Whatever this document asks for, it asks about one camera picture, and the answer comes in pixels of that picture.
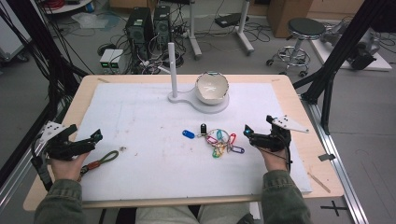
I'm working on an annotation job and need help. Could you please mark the flat black box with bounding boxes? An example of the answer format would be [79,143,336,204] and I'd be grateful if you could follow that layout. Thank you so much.
[214,12,250,29]

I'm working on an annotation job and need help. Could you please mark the white bowl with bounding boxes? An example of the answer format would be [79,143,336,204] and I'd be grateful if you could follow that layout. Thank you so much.
[194,71,231,106]

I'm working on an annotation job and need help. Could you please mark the white mat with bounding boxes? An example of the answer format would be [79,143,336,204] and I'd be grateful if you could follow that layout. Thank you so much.
[76,81,314,203]

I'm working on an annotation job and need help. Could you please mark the person's legs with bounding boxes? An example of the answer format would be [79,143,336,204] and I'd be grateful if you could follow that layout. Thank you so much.
[134,203,254,224]

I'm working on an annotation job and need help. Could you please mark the black round stool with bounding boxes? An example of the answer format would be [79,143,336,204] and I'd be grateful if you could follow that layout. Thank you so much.
[265,17,327,78]

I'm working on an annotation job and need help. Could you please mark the grey metal tab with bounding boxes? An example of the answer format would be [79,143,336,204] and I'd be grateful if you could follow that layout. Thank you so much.
[318,152,337,162]

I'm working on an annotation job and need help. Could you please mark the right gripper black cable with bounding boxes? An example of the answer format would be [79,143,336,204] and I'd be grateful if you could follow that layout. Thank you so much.
[258,145,294,173]

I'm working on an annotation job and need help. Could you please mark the white round table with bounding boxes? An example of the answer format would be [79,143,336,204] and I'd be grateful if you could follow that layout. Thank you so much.
[42,0,95,15]

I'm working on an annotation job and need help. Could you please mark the bunch of coloured key tags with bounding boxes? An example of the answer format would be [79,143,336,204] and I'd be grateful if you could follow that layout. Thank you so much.
[205,128,247,160]

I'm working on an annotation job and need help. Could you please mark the black metal frame with cables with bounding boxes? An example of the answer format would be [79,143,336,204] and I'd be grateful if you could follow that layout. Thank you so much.
[0,0,90,188]

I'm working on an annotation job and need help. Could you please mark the tangle of cables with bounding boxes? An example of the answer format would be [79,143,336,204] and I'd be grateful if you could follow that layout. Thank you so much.
[124,18,200,76]

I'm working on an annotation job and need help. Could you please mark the white desk leg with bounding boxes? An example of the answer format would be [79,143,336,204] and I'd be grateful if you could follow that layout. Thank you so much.
[186,0,203,61]
[234,0,256,57]

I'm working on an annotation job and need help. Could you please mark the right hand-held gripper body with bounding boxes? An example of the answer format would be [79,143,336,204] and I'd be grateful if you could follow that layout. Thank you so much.
[248,114,310,154]

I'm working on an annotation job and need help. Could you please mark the large black computer tower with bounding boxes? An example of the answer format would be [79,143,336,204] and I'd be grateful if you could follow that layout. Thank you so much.
[124,7,154,61]

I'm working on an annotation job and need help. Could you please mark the clear plastic sheet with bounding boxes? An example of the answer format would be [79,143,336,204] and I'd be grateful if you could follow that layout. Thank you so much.
[71,12,110,31]

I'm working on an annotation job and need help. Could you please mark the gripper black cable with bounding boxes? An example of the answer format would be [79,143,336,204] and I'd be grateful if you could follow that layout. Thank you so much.
[30,139,53,191]
[258,145,294,173]

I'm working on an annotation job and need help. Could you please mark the person's right hand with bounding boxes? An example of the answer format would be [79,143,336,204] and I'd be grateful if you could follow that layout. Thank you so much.
[257,147,291,173]

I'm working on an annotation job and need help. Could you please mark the white power supply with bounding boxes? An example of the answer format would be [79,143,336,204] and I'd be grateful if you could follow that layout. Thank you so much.
[109,49,125,75]
[99,48,115,75]

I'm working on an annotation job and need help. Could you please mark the white platform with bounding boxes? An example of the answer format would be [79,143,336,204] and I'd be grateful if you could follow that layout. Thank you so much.
[309,38,393,72]

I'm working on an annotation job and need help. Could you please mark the white cabinet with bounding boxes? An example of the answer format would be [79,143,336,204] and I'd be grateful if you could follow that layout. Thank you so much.
[0,0,33,63]

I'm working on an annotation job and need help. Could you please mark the aluminium rail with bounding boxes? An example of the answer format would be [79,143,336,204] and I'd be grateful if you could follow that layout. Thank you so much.
[0,102,73,216]
[299,92,371,224]

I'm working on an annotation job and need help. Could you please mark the small black computer tower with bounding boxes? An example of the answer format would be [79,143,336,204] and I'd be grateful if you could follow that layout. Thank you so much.
[152,5,173,49]

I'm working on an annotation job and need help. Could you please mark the person's left hand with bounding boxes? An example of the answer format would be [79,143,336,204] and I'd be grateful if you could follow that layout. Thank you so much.
[49,150,92,183]

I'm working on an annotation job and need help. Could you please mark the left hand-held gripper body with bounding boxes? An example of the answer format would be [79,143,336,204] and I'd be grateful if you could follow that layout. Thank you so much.
[39,120,95,161]

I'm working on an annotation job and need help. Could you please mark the cardboard box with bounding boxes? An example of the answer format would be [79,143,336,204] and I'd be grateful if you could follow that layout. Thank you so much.
[266,0,314,39]

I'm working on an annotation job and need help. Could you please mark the white stand with post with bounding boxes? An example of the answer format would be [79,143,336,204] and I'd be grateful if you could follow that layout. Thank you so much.
[167,42,231,115]

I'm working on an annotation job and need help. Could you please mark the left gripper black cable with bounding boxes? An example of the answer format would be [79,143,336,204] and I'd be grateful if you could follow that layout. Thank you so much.
[30,139,53,191]

